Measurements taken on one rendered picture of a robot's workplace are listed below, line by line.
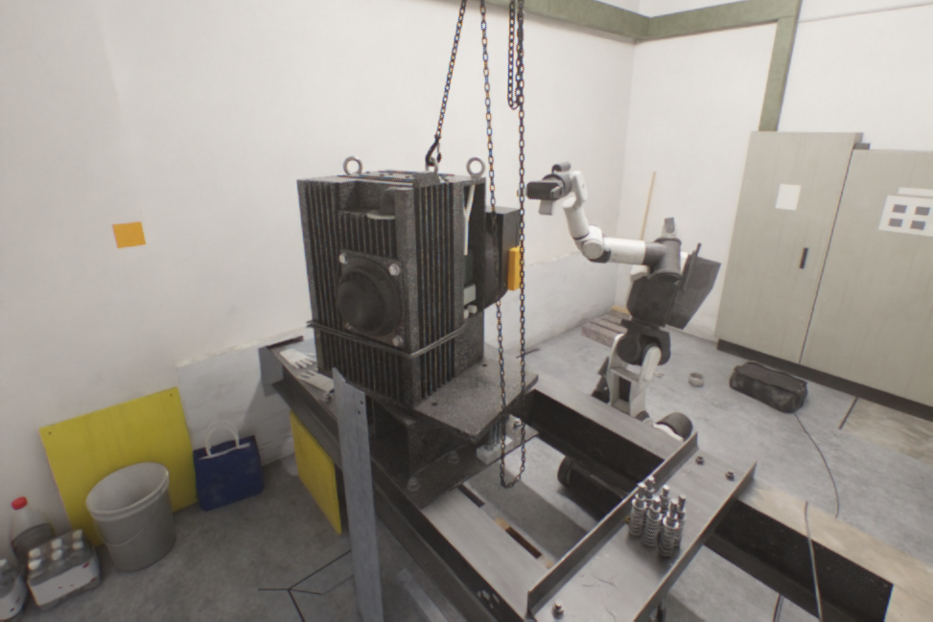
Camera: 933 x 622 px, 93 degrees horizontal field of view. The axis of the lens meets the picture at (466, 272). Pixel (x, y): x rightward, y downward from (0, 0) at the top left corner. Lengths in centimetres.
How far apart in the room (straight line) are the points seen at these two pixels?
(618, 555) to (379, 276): 103
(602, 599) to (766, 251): 301
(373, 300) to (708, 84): 349
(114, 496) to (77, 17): 194
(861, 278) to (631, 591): 288
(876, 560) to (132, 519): 254
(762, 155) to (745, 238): 60
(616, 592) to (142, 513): 184
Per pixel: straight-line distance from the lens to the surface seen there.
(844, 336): 397
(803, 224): 385
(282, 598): 228
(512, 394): 160
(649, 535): 151
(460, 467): 166
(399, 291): 137
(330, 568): 231
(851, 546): 181
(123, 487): 266
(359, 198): 155
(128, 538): 251
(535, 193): 143
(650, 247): 173
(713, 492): 177
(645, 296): 189
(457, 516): 153
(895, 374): 400
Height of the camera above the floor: 177
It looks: 18 degrees down
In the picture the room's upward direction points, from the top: straight up
